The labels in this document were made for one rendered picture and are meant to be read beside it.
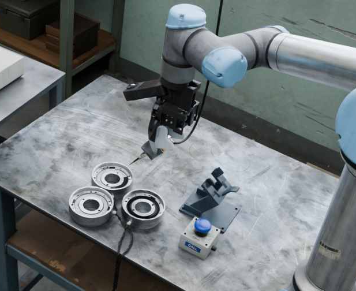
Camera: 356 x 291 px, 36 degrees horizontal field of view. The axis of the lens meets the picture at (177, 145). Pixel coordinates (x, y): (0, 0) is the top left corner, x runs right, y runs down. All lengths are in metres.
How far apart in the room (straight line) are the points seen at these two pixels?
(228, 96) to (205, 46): 2.01
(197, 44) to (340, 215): 0.41
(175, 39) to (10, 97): 0.95
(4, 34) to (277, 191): 2.08
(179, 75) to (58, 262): 0.69
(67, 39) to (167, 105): 1.66
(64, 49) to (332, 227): 2.14
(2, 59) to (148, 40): 1.34
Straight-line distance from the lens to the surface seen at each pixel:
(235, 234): 1.36
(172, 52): 1.10
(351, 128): 0.77
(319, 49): 1.01
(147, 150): 1.29
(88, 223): 1.29
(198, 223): 1.25
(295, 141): 3.01
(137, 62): 3.25
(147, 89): 1.18
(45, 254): 1.58
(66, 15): 2.74
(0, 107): 1.87
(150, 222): 1.29
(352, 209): 0.85
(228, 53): 1.01
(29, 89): 1.96
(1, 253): 1.68
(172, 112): 1.17
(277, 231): 1.40
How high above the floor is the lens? 1.77
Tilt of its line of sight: 38 degrees down
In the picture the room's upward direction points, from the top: 11 degrees clockwise
